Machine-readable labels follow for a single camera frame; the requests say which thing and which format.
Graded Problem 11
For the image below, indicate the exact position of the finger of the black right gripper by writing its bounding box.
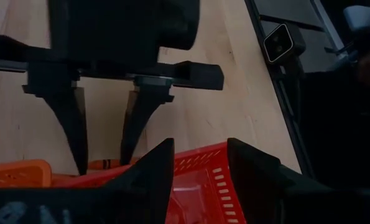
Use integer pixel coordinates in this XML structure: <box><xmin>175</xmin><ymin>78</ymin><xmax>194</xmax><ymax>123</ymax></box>
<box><xmin>22</xmin><ymin>70</ymin><xmax>90</xmax><ymax>176</ymax></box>
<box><xmin>119</xmin><ymin>76</ymin><xmax>175</xmax><ymax>166</ymax></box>

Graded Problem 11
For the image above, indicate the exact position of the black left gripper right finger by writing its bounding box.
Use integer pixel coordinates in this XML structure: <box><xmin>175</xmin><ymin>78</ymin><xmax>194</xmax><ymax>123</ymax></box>
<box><xmin>227</xmin><ymin>138</ymin><xmax>328</xmax><ymax>224</ymax></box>

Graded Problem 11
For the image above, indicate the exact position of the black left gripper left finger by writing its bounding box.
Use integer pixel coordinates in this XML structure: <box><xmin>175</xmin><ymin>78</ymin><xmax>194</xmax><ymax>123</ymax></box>
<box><xmin>104</xmin><ymin>138</ymin><xmax>175</xmax><ymax>224</ymax></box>

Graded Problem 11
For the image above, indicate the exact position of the red plastic basket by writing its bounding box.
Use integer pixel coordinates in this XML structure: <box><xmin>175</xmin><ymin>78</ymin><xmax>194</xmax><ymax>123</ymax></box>
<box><xmin>52</xmin><ymin>141</ymin><xmax>248</xmax><ymax>224</ymax></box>

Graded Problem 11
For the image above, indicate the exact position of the orange plastic basket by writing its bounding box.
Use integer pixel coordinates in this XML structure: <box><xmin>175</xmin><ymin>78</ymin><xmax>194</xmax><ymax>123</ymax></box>
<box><xmin>0</xmin><ymin>159</ymin><xmax>53</xmax><ymax>189</ymax></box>

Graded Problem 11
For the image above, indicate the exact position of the black table-level camera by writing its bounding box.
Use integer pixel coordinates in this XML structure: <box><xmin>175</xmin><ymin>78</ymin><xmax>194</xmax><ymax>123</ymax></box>
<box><xmin>263</xmin><ymin>22</ymin><xmax>307</xmax><ymax>65</ymax></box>

